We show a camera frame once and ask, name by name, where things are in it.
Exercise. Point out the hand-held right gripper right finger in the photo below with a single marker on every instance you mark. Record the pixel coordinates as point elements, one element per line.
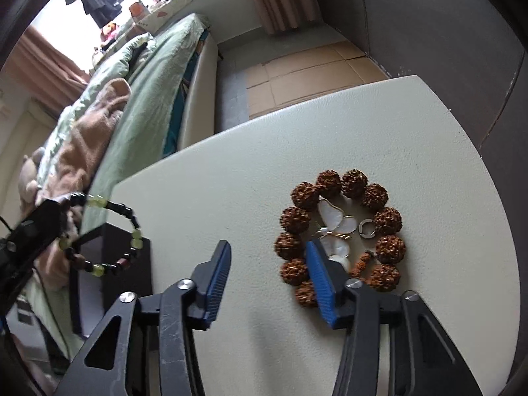
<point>321,284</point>

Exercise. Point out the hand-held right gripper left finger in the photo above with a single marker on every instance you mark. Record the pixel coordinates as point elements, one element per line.
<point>216,280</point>

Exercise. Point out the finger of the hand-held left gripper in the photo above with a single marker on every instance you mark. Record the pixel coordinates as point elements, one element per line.
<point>37,227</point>

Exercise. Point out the white shell butterfly ornament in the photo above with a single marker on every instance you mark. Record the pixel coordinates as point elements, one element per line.
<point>332,214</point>

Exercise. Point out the black jewelry box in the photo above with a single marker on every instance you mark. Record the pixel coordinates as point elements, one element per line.
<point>123,293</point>

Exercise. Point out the beige plush toy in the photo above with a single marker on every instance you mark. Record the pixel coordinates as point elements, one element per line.
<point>29,181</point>

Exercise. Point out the pink fleece blanket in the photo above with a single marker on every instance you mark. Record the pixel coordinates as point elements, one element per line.
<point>82,140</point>

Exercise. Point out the bed with green sheet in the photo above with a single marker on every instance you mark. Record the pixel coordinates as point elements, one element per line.
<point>140,111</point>

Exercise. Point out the green floral duvet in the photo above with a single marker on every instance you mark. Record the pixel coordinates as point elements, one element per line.
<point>111,62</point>

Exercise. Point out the pink plush toy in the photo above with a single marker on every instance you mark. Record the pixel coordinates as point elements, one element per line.
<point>109,32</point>

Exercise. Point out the flattened cardboard sheets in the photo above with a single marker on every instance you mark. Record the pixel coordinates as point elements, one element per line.
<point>297,78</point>

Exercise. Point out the window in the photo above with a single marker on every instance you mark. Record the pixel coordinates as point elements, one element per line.
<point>49,16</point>

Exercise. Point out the orange paper bag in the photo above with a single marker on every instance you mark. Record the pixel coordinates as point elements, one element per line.
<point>139,10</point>

